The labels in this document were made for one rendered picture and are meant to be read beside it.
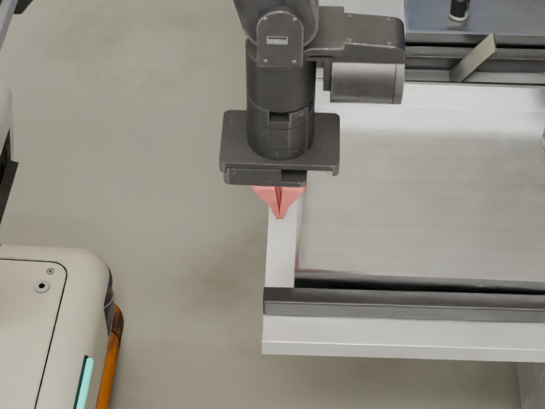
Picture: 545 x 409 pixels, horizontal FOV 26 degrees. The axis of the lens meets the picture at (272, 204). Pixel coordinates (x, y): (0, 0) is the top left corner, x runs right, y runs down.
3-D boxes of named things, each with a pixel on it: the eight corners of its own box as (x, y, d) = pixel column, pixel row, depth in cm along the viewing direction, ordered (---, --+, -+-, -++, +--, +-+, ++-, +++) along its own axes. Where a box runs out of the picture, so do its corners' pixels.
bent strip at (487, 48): (487, 74, 129) (494, 32, 125) (489, 92, 127) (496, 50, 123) (357, 71, 129) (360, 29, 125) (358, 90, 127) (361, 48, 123)
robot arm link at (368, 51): (260, -63, 91) (255, 11, 86) (409, -59, 91) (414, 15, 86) (262, 51, 101) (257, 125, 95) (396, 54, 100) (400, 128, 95)
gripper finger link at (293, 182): (304, 243, 106) (306, 171, 99) (225, 240, 107) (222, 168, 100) (306, 187, 111) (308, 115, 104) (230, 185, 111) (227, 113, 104)
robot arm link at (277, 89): (246, 10, 95) (242, 57, 91) (332, 12, 95) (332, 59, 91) (248, 75, 100) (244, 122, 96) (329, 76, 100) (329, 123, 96)
